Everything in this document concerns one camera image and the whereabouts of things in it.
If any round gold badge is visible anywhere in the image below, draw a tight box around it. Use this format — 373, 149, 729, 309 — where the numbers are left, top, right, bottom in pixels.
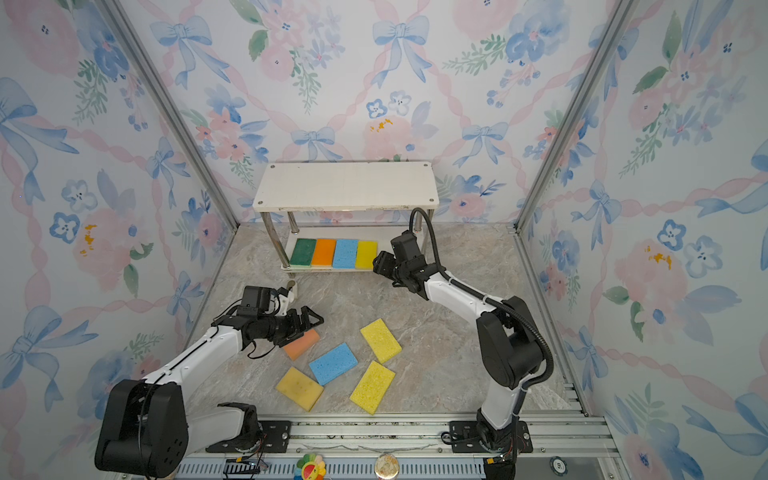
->
374, 453, 400, 480

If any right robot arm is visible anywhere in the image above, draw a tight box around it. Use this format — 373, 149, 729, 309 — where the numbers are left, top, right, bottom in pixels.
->
373, 230, 554, 452

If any colourful round toy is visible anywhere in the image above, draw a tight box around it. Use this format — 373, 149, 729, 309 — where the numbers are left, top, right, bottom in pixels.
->
293, 453, 327, 480

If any yellow orange sponge bottom left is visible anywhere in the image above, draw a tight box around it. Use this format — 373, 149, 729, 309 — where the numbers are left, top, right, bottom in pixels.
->
276, 367, 324, 412

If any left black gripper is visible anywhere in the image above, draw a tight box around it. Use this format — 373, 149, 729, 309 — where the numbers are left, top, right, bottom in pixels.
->
260, 304, 323, 346

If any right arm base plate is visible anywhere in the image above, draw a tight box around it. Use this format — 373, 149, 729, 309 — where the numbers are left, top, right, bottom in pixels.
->
440, 420, 533, 455

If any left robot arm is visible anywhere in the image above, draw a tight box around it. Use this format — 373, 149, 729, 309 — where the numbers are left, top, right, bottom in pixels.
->
94, 283, 324, 479

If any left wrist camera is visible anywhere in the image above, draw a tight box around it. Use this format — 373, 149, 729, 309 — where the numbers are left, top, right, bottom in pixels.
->
271, 286, 297, 316

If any green scrub sponge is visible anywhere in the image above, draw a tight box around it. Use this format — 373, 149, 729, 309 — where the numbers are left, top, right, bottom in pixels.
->
290, 238, 317, 267

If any white two-tier shelf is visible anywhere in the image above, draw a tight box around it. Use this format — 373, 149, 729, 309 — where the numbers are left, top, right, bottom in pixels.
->
253, 162, 439, 274

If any peach pink sponge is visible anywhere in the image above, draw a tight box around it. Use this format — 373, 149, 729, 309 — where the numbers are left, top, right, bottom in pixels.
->
282, 329, 320, 361

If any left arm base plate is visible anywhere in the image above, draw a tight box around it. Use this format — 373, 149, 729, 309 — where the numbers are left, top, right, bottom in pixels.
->
205, 420, 292, 455

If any black corrugated cable hose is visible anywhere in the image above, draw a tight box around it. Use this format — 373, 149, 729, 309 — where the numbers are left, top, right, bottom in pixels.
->
409, 207, 556, 397

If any blue sponge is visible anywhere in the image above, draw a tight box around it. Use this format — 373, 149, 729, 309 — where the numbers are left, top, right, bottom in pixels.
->
332, 239, 358, 270
309, 343, 358, 386

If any round white dial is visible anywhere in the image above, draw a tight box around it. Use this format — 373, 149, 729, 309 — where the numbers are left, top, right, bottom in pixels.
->
549, 456, 568, 477

